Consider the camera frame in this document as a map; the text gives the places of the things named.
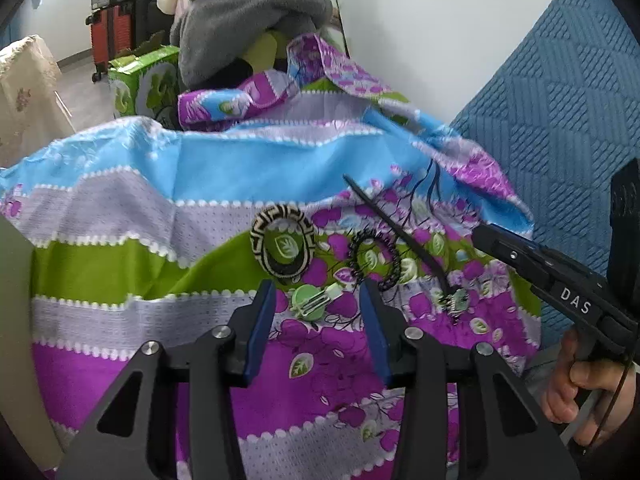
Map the lime green cushion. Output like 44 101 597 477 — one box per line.
248 30 293 73

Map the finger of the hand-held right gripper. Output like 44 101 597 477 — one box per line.
472 223 556 286

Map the black beaded bracelet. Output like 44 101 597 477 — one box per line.
347 230 401 292

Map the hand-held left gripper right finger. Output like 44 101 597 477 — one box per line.
360 279 581 480

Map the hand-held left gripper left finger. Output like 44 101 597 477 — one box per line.
55 280 277 480

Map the green hair clip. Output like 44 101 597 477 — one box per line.
290 282 343 320

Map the cream embroidered cloth cover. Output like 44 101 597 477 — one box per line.
0 34 73 168

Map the floral striped printed cloth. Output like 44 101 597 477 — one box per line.
0 32 543 480

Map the red suitcase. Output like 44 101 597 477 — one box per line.
85 2 136 83

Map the grey fleece garment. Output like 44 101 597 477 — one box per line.
170 0 333 88

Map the black white patterned bangle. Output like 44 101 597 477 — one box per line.
250 204 317 278

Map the person's right hand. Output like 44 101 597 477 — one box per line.
545 327 637 423

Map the green cardboard carton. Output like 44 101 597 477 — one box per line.
107 45 182 128

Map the blue quilted chair back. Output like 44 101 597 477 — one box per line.
450 0 640 346

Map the black cable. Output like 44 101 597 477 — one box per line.
587 355 638 448

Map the black cord pendant necklace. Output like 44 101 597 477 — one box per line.
342 174 473 317

